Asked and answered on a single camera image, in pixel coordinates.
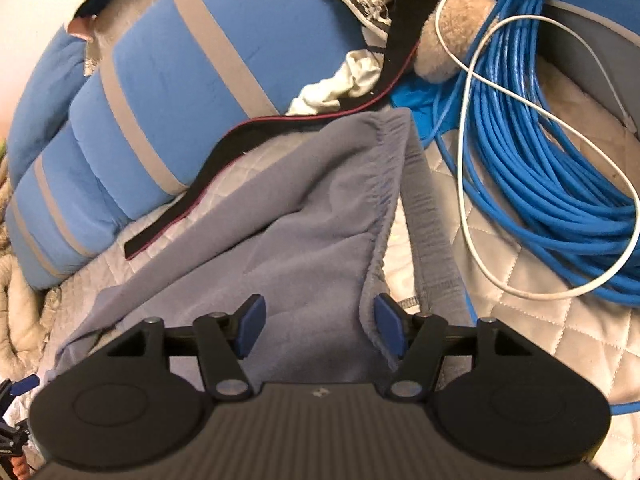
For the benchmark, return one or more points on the blue grey-striped pillow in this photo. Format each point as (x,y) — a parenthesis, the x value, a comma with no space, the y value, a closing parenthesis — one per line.
(85,225)
(280,35)

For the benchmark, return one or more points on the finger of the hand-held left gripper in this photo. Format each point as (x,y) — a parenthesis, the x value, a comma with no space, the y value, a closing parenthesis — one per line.
(22,384)
(12,437)

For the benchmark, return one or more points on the cream duvet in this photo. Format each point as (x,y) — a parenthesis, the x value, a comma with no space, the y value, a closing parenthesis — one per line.
(20,305)

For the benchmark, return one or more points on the grey blue cushion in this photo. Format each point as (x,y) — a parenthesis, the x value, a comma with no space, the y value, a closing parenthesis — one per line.
(590,30)

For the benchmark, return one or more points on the grey-blue fleece pants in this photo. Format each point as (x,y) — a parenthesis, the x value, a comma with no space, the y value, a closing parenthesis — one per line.
(310,240)

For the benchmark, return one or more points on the white quilted bedspread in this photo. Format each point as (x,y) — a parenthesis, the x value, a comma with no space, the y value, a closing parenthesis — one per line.
(525,350)

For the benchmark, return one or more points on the beige plush toy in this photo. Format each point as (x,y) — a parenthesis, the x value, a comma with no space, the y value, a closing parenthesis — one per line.
(450,35)

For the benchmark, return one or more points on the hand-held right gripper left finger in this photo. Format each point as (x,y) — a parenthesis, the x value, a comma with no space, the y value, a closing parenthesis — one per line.
(252,325)

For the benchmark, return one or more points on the white crumpled cloth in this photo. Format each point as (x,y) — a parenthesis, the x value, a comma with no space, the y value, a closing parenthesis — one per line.
(340,85)

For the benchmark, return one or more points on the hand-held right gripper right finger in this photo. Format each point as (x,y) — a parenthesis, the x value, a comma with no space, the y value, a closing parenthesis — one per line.
(390,327)

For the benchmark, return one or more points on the white striped sneaker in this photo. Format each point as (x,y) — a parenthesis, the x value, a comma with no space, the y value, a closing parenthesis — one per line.
(365,0)

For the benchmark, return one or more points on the pale pink sheet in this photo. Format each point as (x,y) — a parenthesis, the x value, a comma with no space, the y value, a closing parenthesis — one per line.
(82,27)

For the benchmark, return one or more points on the plain blue pillow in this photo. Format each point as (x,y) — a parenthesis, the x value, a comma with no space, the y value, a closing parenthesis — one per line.
(50,90)

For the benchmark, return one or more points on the beige knitted blanket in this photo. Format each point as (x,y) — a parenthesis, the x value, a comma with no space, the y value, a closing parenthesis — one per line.
(6,195)

